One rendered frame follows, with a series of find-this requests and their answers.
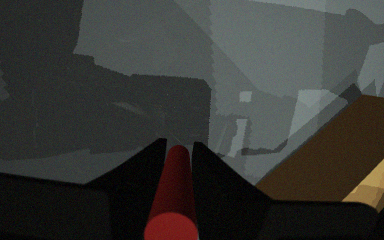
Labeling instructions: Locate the red peg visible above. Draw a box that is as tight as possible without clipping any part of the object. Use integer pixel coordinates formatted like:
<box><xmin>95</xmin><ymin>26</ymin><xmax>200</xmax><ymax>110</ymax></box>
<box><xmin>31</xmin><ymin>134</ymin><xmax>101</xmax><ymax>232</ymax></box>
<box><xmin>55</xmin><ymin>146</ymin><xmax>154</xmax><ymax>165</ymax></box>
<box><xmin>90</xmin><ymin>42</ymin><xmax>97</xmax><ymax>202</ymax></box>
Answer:
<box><xmin>144</xmin><ymin>145</ymin><xmax>198</xmax><ymax>240</ymax></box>

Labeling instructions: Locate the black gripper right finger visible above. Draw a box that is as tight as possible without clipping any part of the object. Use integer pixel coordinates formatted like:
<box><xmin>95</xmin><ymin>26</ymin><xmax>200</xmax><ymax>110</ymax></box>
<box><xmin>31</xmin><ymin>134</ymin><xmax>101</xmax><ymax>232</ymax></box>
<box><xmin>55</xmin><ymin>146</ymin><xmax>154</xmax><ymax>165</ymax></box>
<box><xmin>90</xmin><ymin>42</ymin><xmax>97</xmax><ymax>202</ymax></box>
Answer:
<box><xmin>191</xmin><ymin>142</ymin><xmax>379</xmax><ymax>240</ymax></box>

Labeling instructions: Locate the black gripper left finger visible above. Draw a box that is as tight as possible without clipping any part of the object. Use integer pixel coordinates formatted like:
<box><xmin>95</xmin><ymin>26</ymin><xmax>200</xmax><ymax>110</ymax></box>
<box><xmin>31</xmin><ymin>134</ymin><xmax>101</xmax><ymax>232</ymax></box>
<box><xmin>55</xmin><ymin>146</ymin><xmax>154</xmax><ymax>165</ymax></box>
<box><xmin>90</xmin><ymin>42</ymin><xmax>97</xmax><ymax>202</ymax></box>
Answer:
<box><xmin>0</xmin><ymin>138</ymin><xmax>167</xmax><ymax>240</ymax></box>

